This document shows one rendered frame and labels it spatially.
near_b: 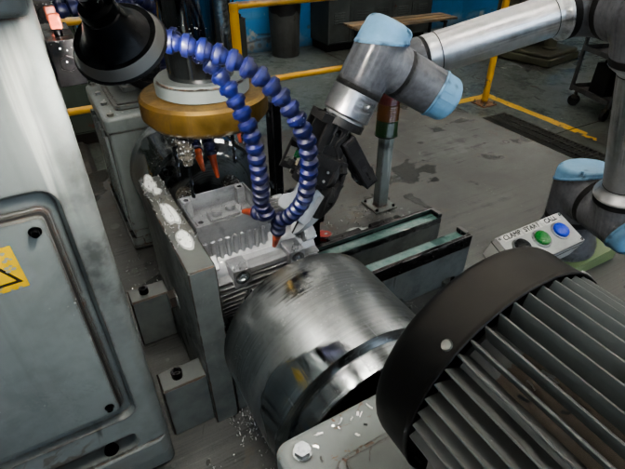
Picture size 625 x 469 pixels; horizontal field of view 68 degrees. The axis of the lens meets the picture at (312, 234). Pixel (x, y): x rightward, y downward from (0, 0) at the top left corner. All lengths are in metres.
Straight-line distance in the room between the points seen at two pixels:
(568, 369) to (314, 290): 0.36
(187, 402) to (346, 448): 0.44
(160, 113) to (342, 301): 0.33
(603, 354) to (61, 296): 0.50
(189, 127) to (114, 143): 0.55
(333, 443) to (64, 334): 0.34
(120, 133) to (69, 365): 0.64
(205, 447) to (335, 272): 0.42
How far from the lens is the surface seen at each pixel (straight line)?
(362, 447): 0.44
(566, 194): 1.22
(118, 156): 1.18
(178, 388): 0.81
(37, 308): 0.59
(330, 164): 0.73
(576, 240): 0.96
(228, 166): 1.00
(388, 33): 0.72
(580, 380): 0.28
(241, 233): 0.77
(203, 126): 0.63
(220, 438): 0.89
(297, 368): 0.53
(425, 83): 0.76
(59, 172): 0.51
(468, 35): 0.92
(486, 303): 0.30
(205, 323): 0.71
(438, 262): 1.10
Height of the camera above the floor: 1.55
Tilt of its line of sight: 36 degrees down
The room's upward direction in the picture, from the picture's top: straight up
